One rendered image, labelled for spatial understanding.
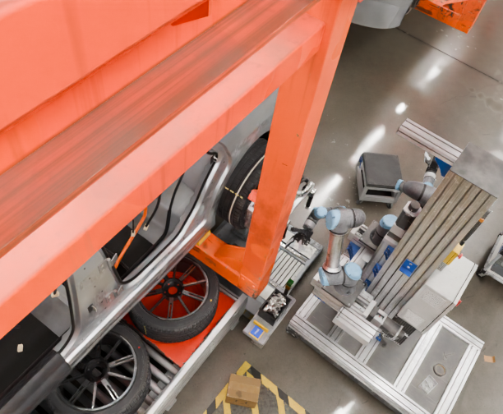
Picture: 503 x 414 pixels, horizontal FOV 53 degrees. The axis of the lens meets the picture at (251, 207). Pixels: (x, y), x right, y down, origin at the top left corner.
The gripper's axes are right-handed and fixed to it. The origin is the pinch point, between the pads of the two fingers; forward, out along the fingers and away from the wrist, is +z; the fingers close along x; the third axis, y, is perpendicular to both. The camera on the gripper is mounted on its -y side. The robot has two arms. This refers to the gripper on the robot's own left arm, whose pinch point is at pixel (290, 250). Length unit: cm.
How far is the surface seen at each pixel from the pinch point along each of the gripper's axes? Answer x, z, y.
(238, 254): 22.6, 20.0, -18.0
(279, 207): -51, 3, -62
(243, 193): 23.0, -14.0, -41.2
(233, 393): 21, 97, 41
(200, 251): 51, 30, -28
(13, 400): 8, 154, -93
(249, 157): 27, -37, -51
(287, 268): 71, -8, 64
